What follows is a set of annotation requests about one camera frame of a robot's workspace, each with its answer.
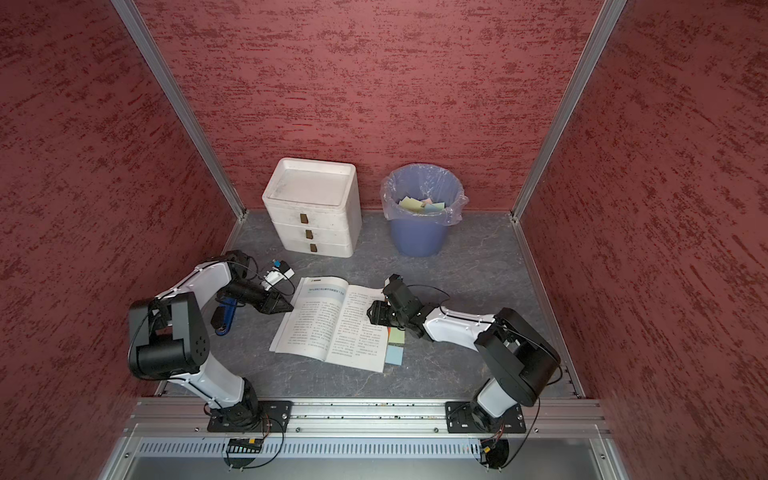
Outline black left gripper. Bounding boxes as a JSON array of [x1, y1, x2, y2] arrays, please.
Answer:
[[217, 277, 294, 315]]

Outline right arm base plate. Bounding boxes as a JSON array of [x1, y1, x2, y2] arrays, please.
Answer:
[[445, 401, 527, 434]]

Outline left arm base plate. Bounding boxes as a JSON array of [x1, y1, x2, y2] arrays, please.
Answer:
[[207, 400, 294, 433]]

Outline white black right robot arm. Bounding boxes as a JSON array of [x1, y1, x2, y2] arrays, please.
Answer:
[[367, 274, 563, 433]]

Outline right aluminium corner post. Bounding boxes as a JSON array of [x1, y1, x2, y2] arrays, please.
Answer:
[[511, 0, 627, 223]]

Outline left base cable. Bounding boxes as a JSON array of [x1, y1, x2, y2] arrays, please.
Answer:
[[220, 413, 289, 471]]

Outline base cable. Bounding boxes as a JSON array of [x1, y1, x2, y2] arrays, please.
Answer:
[[476, 392, 544, 471], [220, 413, 289, 471]]

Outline discarded sticky notes in bin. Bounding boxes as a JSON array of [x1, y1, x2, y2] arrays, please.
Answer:
[[398, 196, 445, 214]]

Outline left aluminium corner post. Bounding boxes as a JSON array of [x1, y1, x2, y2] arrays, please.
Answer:
[[111, 0, 247, 222]]

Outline green sticky note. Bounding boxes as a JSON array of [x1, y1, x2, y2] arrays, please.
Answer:
[[388, 328, 406, 345]]

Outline aluminium corner post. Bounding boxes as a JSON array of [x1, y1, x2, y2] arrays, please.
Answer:
[[111, 0, 247, 222], [511, 0, 627, 223]]

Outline clear plastic bin liner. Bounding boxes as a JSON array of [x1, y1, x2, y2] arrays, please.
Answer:
[[380, 163, 469, 227]]

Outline right base cable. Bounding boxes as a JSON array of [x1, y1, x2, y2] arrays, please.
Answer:
[[476, 392, 544, 471]]

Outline white three-drawer storage box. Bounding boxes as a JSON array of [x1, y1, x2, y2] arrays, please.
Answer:
[[262, 158, 362, 258]]

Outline blue plastic trash bin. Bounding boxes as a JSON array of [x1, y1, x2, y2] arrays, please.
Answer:
[[386, 164, 463, 259]]

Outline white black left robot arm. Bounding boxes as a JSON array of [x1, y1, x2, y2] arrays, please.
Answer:
[[127, 250, 293, 432]]

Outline blue handled tool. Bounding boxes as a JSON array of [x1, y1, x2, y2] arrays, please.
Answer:
[[210, 298, 238, 336]]

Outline illustrated book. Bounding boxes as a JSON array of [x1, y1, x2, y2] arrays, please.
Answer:
[[270, 277, 389, 373]]

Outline aluminium front rail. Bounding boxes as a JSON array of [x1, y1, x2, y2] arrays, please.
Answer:
[[122, 396, 612, 439]]

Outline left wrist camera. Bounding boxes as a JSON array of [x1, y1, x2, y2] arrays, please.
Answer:
[[261, 260, 294, 290]]

